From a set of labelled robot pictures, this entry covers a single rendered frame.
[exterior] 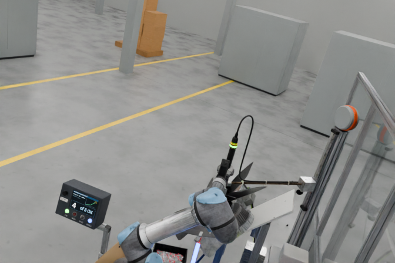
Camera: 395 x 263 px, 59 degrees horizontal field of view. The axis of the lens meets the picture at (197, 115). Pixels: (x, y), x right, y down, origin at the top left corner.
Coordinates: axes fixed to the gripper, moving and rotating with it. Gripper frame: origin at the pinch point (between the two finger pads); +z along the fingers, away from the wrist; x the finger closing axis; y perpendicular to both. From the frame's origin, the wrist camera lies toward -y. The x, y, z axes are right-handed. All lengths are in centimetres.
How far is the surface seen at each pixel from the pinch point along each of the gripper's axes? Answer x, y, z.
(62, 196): -81, 31, -44
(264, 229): 33, 39, 6
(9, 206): -199, 150, 41
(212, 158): -50, 152, 278
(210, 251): 6, 54, -14
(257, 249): 33, 57, 7
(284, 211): 39.9, 17.4, 0.6
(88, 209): -64, 32, -45
